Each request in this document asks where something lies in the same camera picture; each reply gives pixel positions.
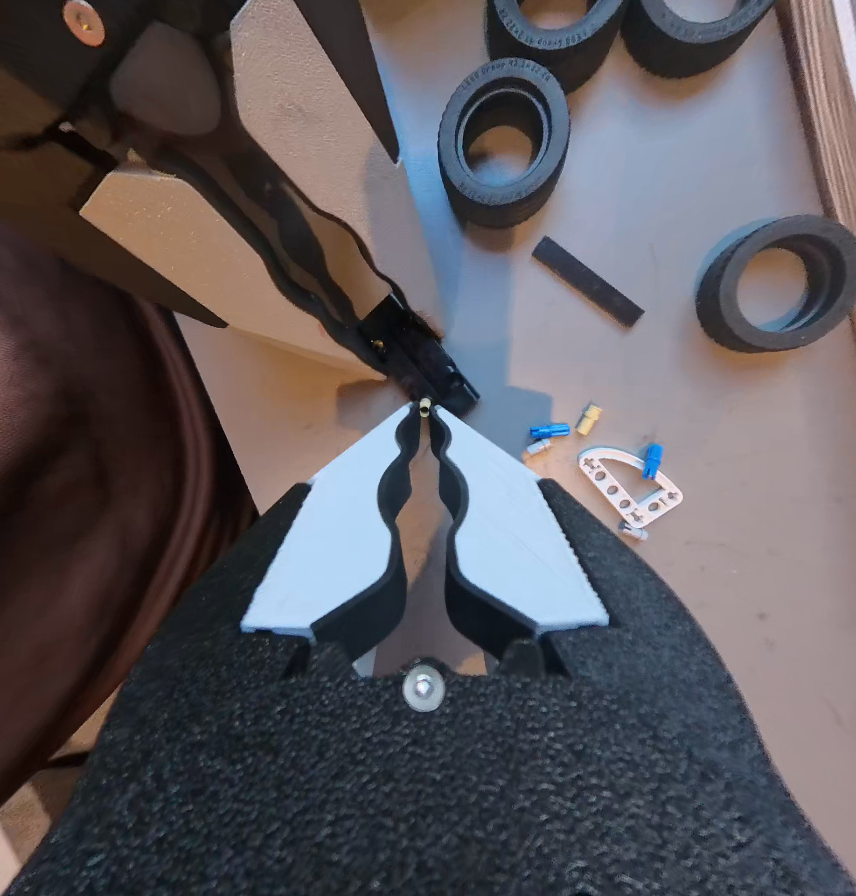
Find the open instruction booklet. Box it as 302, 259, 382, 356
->
776, 0, 856, 394

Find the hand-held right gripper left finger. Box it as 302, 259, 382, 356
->
240, 402, 423, 641

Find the white holed frame piece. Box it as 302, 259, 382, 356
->
578, 446, 683, 528

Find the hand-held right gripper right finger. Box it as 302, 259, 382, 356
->
428, 405, 611, 634

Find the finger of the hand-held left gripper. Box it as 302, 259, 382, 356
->
230, 0, 401, 321
79, 168, 389, 385

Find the black rubber tyre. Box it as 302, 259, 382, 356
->
487, 0, 629, 96
619, 0, 779, 78
438, 68, 571, 231
694, 214, 856, 354

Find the black panel piece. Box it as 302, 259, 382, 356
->
530, 235, 646, 329
357, 292, 482, 416

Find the person's brown hoodie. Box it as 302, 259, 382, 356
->
0, 203, 262, 828

